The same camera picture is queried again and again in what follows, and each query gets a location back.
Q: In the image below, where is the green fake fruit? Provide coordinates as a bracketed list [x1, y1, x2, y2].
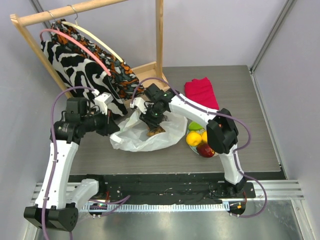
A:
[188, 121, 204, 131]

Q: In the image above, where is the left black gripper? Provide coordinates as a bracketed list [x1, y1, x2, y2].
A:
[81, 107, 120, 136]

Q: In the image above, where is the purple cable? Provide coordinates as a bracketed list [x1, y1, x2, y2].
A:
[41, 86, 132, 240]
[129, 77, 268, 218]

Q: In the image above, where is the yellow fake orange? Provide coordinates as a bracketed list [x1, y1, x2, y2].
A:
[186, 131, 202, 147]

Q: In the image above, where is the cream hanger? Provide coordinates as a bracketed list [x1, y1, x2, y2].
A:
[61, 21, 124, 63]

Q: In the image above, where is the dark red fake apple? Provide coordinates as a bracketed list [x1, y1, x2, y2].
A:
[196, 143, 216, 158]

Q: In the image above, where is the orange patterned garment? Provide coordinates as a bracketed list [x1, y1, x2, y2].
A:
[51, 18, 140, 100]

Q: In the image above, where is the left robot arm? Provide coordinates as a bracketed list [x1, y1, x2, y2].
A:
[23, 93, 120, 232]

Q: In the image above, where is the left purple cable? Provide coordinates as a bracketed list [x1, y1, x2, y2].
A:
[41, 86, 132, 240]

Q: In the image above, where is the white plastic bag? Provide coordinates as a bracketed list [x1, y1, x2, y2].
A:
[109, 110, 188, 152]

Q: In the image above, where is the pink hanger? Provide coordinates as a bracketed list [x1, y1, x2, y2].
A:
[39, 28, 112, 77]

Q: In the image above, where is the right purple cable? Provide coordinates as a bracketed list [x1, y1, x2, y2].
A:
[129, 77, 268, 218]

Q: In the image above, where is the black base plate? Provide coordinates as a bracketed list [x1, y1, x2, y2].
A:
[67, 170, 257, 204]

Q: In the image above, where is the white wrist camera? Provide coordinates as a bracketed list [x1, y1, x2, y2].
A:
[129, 97, 147, 114]
[92, 89, 114, 115]

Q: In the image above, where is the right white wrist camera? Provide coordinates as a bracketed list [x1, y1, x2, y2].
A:
[129, 97, 147, 114]

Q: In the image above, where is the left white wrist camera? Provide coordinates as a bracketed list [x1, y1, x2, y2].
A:
[92, 89, 114, 115]

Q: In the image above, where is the red cloth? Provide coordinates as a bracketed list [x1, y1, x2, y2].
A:
[184, 77, 220, 110]

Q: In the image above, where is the wooden clothes rack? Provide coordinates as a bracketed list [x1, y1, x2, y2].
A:
[9, 0, 171, 111]

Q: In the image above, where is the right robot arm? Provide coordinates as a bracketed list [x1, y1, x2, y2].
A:
[130, 83, 246, 198]

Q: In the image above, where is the aluminium rail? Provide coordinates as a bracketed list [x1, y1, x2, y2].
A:
[32, 179, 305, 201]

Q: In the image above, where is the brown fake fruit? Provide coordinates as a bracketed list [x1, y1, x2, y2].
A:
[146, 126, 166, 137]

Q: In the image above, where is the white slotted cable duct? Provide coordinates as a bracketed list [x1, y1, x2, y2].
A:
[80, 201, 230, 213]

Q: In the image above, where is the black white zebra garment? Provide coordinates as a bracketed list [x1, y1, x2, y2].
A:
[41, 40, 128, 119]

